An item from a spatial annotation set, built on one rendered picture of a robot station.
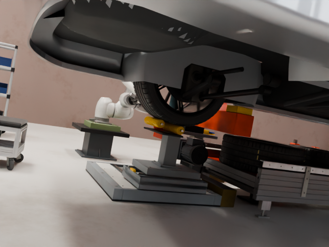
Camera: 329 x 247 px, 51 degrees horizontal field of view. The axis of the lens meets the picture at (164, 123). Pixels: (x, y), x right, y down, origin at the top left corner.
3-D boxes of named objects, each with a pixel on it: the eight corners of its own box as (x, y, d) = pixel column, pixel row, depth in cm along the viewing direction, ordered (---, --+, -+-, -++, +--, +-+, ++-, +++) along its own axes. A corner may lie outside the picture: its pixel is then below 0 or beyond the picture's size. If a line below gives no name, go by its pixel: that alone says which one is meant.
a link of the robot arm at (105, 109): (93, 115, 369) (96, 95, 368) (110, 118, 375) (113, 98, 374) (95, 116, 353) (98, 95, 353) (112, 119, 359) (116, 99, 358)
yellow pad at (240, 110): (236, 112, 250) (238, 106, 250) (225, 111, 263) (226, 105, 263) (251, 115, 256) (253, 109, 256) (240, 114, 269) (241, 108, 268)
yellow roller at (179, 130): (177, 135, 226) (179, 126, 226) (160, 129, 253) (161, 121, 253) (185, 135, 229) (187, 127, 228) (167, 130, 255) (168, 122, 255)
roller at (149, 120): (157, 128, 227) (159, 119, 227) (142, 123, 254) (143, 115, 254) (165, 129, 230) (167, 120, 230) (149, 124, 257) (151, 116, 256)
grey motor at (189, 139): (189, 187, 251) (198, 140, 250) (166, 174, 289) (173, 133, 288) (210, 189, 259) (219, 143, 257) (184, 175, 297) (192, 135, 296)
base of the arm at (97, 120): (86, 120, 365) (87, 114, 365) (105, 123, 376) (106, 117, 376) (91, 122, 349) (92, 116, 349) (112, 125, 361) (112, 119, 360)
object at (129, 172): (138, 190, 215) (140, 175, 215) (121, 176, 248) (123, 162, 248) (205, 195, 236) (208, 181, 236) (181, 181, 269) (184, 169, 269)
